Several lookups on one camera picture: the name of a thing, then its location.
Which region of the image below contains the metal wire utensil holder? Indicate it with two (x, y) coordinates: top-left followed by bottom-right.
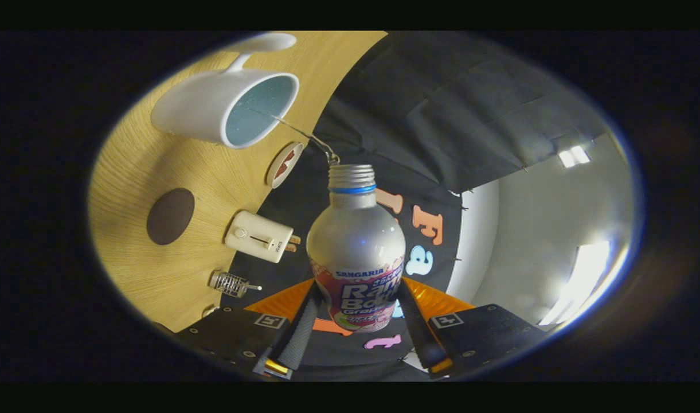
(209, 271), (250, 299)

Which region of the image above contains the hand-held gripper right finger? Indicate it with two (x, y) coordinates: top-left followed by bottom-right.
(397, 278), (548, 377)

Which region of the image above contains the dark brown round coaster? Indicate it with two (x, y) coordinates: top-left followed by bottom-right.
(147, 188), (195, 246)

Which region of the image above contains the white round plate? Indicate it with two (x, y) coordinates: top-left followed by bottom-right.
(266, 142), (304, 189)

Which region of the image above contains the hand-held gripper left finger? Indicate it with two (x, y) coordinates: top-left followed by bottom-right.
(178, 279), (323, 380)

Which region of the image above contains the white toaster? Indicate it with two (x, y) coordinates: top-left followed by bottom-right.
(225, 211), (294, 264)

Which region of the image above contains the white cup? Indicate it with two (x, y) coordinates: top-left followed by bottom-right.
(151, 33), (300, 150)

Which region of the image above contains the ceiling tube light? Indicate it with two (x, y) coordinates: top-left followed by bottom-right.
(558, 145), (591, 168)

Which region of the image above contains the wooden table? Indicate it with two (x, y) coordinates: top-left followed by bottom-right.
(89, 31), (388, 333)

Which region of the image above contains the silver juice bottle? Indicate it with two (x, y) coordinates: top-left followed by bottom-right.
(307, 164), (406, 333)

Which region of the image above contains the ceiling light panel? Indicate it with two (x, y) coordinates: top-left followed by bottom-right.
(539, 241), (614, 328)

